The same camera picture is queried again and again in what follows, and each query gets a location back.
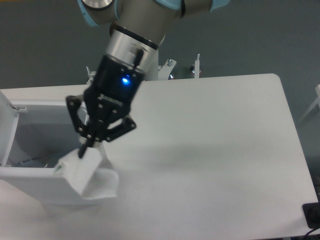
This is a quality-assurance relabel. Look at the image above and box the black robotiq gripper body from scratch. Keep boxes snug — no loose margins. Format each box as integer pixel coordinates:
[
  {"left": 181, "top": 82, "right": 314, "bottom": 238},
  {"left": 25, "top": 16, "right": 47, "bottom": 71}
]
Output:
[{"left": 83, "top": 53, "right": 145, "bottom": 125}]

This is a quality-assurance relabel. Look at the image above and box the black device at table edge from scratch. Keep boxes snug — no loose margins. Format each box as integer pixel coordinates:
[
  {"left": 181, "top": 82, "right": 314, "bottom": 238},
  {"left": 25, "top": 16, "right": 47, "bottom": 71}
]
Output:
[{"left": 302, "top": 202, "right": 320, "bottom": 229}]

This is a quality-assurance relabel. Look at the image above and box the white open trash can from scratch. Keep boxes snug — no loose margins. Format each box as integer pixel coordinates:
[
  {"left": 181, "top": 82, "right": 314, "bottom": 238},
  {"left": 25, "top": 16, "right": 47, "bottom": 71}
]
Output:
[{"left": 0, "top": 90, "right": 111, "bottom": 208}]

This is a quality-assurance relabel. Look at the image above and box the white paper bag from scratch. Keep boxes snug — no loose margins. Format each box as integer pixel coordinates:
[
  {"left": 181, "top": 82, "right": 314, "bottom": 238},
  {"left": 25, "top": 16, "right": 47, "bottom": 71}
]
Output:
[{"left": 53, "top": 143, "right": 119, "bottom": 202}]

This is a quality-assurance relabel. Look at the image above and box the clear plastic water bottle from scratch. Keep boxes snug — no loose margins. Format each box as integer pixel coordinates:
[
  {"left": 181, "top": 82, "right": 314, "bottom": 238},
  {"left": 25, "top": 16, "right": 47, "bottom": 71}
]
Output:
[{"left": 14, "top": 153, "right": 62, "bottom": 168}]

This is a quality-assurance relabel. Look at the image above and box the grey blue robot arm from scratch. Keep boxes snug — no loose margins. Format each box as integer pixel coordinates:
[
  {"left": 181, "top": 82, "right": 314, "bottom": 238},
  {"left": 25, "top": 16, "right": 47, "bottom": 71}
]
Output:
[{"left": 66, "top": 0, "right": 228, "bottom": 158}]

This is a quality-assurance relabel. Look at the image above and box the white furniture leg at right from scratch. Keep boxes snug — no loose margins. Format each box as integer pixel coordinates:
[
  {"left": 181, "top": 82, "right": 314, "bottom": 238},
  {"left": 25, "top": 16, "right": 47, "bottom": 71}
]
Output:
[{"left": 298, "top": 84, "right": 320, "bottom": 124}]

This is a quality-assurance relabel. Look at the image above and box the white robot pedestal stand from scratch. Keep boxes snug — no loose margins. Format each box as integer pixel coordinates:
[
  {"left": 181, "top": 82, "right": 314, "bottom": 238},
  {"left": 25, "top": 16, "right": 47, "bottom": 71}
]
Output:
[{"left": 85, "top": 47, "right": 203, "bottom": 85}]

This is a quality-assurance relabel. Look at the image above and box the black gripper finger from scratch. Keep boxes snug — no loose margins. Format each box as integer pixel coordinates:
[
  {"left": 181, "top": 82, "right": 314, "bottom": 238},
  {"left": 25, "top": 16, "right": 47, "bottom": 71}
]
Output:
[
  {"left": 65, "top": 94, "right": 100, "bottom": 158},
  {"left": 96, "top": 115, "right": 137, "bottom": 143}
]

